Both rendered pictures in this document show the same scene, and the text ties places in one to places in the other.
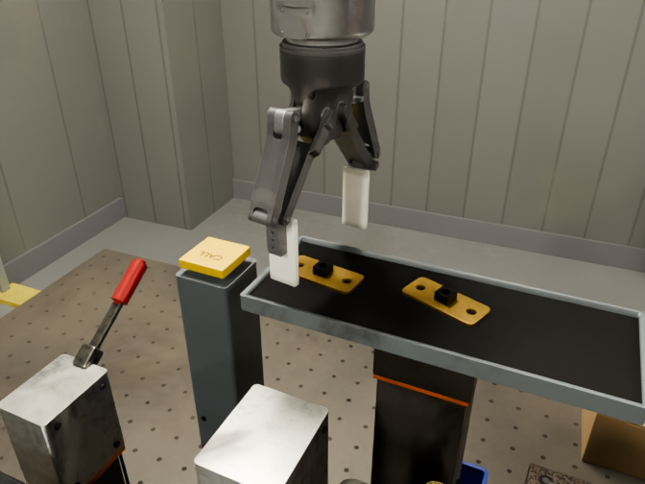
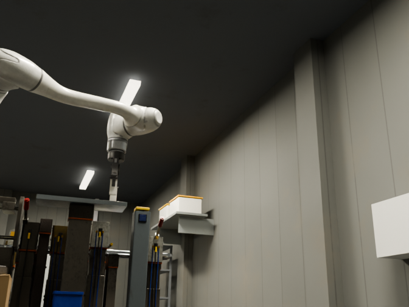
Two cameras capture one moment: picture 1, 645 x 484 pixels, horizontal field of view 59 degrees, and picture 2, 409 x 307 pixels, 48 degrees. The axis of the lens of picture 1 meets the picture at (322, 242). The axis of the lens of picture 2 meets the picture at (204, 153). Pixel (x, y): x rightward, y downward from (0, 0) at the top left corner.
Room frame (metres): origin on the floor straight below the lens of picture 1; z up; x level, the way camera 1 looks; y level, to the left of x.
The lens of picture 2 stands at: (2.22, -1.03, 0.71)
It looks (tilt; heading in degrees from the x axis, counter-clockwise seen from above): 20 degrees up; 137
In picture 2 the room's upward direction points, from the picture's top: 1 degrees clockwise
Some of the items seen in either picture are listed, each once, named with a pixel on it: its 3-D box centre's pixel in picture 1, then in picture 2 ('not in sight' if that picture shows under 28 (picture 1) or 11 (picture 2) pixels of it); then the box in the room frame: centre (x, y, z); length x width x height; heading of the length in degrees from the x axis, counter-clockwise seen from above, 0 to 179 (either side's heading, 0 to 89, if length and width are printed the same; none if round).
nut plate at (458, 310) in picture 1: (445, 296); not in sight; (0.47, -0.12, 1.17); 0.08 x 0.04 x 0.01; 46
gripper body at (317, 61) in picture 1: (322, 90); (115, 162); (0.52, 0.00, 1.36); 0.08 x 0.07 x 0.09; 148
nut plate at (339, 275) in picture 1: (322, 270); not in sight; (0.52, 0.00, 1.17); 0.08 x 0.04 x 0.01; 57
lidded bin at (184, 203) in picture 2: not in sight; (185, 208); (-2.54, 3.03, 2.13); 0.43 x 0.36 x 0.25; 158
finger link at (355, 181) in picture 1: (355, 198); (113, 187); (0.57, -0.04, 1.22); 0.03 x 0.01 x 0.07; 58
